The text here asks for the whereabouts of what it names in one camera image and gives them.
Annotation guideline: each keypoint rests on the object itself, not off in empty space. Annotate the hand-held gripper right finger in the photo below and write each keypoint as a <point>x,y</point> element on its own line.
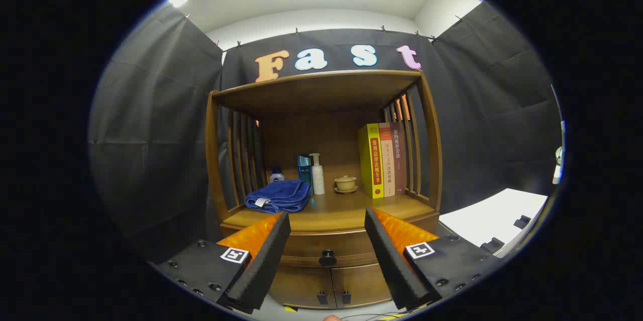
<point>389,260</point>

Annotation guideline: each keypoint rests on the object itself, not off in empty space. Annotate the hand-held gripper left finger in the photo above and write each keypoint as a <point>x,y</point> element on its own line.
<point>263,260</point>

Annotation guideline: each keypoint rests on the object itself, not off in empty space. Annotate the wooden drawer with black knob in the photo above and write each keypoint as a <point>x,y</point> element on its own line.
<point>311,246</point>

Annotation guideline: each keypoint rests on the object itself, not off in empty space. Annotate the wooden cabinet door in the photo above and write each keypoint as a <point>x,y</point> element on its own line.
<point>301,286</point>
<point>359,283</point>

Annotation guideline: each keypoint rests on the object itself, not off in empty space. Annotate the wooden countertop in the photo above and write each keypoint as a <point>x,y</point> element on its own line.
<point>341,210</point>

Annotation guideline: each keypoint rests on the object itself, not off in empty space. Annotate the wooden cabinet with slatted sides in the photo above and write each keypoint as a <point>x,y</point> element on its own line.
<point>321,92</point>

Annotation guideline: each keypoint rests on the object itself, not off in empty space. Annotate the blue folded towel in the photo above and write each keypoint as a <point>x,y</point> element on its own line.
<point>279,196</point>

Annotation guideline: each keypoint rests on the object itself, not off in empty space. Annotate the small white blue-capped bottle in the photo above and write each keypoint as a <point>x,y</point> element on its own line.
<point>277,177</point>

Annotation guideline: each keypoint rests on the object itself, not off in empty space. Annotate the beige lidded teacup with saucer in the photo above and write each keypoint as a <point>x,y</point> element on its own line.
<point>345,183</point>

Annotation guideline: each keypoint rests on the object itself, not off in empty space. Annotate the teal bottle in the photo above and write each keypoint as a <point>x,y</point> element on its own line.
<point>304,170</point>

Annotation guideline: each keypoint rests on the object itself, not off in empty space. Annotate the white pump bottle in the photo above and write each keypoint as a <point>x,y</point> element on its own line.
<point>318,178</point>

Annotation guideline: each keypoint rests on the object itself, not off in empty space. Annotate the cream and orange book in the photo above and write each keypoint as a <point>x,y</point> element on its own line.
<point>388,160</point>

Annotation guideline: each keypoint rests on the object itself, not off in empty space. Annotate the brown book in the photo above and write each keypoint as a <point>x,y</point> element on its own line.
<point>400,160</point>

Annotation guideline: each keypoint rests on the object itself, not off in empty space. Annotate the yellow book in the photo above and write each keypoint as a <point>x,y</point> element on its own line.
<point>369,160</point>

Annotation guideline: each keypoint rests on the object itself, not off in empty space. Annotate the black block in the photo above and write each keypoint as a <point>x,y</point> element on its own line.
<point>522,221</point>
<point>492,245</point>

